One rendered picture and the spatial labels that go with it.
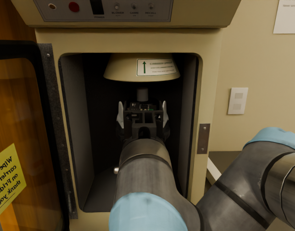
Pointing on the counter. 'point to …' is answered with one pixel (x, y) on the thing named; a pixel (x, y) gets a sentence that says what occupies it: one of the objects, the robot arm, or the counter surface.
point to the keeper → (203, 138)
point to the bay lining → (96, 78)
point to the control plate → (127, 16)
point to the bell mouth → (141, 67)
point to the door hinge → (58, 125)
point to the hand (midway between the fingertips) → (142, 115)
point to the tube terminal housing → (151, 39)
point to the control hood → (189, 22)
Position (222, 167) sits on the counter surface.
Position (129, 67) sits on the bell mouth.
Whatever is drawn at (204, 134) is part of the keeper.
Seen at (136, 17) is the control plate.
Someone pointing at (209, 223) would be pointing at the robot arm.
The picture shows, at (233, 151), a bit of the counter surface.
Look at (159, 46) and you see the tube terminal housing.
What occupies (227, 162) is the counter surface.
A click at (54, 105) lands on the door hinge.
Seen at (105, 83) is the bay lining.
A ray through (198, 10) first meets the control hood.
